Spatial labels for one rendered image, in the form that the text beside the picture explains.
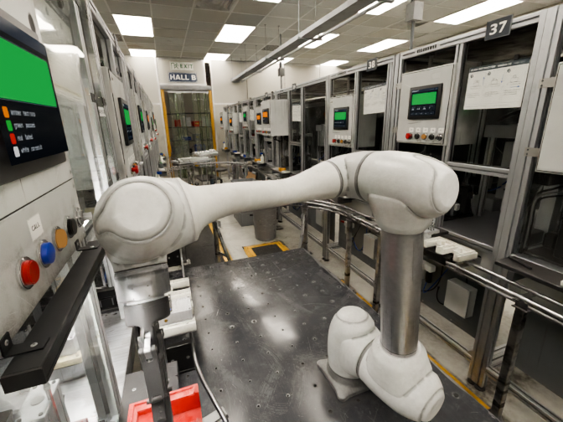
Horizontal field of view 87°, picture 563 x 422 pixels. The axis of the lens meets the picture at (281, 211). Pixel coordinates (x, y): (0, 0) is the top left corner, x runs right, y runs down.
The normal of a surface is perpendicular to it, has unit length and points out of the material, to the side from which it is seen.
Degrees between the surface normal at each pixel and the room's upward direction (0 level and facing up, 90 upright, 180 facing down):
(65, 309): 0
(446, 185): 84
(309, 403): 0
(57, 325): 0
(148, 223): 62
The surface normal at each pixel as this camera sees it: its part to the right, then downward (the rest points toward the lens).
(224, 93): 0.36, 0.26
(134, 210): 0.31, -0.15
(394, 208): -0.68, 0.45
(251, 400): -0.02, -0.96
